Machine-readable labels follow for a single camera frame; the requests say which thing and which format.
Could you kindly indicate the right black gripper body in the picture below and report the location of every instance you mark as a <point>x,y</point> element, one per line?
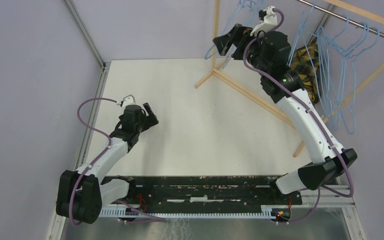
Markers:
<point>241,34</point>

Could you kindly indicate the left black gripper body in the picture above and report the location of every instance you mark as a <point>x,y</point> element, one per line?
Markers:
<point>145,123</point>

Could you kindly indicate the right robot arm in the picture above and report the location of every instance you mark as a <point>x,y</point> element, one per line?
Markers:
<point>329,159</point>

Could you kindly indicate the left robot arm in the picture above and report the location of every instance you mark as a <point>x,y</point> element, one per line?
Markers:
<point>82,193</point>

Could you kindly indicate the yellow plaid shirt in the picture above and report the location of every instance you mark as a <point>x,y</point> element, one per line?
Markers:
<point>305,62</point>

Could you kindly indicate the metal rack rod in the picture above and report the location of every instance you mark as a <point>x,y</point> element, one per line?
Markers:
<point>340,17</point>

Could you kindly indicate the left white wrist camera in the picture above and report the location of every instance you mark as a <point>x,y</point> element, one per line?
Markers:
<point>127,100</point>

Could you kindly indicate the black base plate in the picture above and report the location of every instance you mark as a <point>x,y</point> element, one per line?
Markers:
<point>202,197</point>

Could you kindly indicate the wooden clothes rack frame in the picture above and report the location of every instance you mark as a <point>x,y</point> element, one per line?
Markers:
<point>215,70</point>

